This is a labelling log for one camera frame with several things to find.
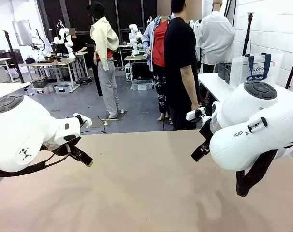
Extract mannequin with cream jacket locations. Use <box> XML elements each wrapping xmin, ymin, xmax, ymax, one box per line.
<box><xmin>86</xmin><ymin>1</ymin><xmax>123</xmax><ymax>119</ymax></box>

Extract black tripod with white head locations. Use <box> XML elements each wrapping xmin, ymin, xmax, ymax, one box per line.
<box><xmin>241</xmin><ymin>11</ymin><xmax>256</xmax><ymax>57</ymax></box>

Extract wooden top work desk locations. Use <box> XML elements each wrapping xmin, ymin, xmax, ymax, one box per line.
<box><xmin>20</xmin><ymin>58</ymin><xmax>77</xmax><ymax>93</ymax></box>

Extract clear plastic storage bin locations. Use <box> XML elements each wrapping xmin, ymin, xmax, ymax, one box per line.
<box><xmin>54</xmin><ymin>83</ymin><xmax>73</xmax><ymax>94</ymax></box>
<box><xmin>131</xmin><ymin>79</ymin><xmax>154</xmax><ymax>91</ymax></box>

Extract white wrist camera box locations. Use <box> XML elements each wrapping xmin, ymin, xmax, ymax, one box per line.
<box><xmin>73</xmin><ymin>112</ymin><xmax>93</xmax><ymax>128</ymax></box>
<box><xmin>186</xmin><ymin>107</ymin><xmax>207</xmax><ymax>121</ymax></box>

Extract small wooden top desk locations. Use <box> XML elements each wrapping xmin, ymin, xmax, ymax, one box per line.
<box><xmin>124</xmin><ymin>55</ymin><xmax>147</xmax><ymax>73</ymax></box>

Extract translucent shopping bag blue handles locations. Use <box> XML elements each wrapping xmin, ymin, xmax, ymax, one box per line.
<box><xmin>229</xmin><ymin>53</ymin><xmax>283</xmax><ymax>90</ymax></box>

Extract grey mannequin base plate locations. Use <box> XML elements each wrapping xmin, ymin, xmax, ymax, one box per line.
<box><xmin>88</xmin><ymin>117</ymin><xmax>114</xmax><ymax>128</ymax></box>

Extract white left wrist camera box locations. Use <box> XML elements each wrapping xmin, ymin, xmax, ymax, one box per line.
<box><xmin>73</xmin><ymin>112</ymin><xmax>93</xmax><ymax>128</ymax></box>

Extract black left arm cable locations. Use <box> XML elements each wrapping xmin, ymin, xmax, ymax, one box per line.
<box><xmin>0</xmin><ymin>144</ymin><xmax>72</xmax><ymax>178</ymax></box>

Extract white side table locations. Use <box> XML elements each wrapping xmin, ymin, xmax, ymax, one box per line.
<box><xmin>198</xmin><ymin>72</ymin><xmax>293</xmax><ymax>103</ymax></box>

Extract seated person in black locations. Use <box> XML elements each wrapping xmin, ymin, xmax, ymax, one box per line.
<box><xmin>68</xmin><ymin>28</ymin><xmax>89</xmax><ymax>53</ymax></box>

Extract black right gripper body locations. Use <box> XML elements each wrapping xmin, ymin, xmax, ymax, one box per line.
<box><xmin>198</xmin><ymin>117</ymin><xmax>214</xmax><ymax>146</ymax></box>

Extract black right arm cable sleeve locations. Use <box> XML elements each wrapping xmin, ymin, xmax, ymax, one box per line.
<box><xmin>235</xmin><ymin>149</ymin><xmax>279</xmax><ymax>197</ymax></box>

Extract person's right forearm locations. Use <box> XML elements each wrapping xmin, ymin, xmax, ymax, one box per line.
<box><xmin>180</xmin><ymin>65</ymin><xmax>200</xmax><ymax>106</ymax></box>

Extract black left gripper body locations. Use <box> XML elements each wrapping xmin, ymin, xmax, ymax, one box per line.
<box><xmin>42</xmin><ymin>136</ymin><xmax>83</xmax><ymax>157</ymax></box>

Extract black tripod with pole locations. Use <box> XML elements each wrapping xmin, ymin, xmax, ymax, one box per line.
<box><xmin>2</xmin><ymin>30</ymin><xmax>26</xmax><ymax>84</ymax></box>

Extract black equipment case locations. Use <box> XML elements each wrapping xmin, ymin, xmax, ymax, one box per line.
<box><xmin>130</xmin><ymin>62</ymin><xmax>154</xmax><ymax>81</ymax></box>

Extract person in red shirt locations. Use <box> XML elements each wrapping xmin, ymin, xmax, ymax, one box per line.
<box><xmin>141</xmin><ymin>14</ymin><xmax>173</xmax><ymax>122</ymax></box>

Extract mannequin with white shirt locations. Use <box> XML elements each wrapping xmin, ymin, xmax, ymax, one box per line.
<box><xmin>199</xmin><ymin>0</ymin><xmax>236</xmax><ymax>73</ymax></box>

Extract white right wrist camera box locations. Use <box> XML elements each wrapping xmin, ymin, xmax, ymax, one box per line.
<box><xmin>186</xmin><ymin>107</ymin><xmax>207</xmax><ymax>121</ymax></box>

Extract person in black shirt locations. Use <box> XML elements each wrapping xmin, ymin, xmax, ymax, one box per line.
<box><xmin>163</xmin><ymin>0</ymin><xmax>201</xmax><ymax>131</ymax></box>

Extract white table with rounded edge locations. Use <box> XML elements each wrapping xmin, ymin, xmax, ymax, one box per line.
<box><xmin>0</xmin><ymin>81</ymin><xmax>31</xmax><ymax>102</ymax></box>

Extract grey whiteboard panel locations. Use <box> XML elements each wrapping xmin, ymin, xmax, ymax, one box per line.
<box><xmin>12</xmin><ymin>20</ymin><xmax>34</xmax><ymax>47</ymax></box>

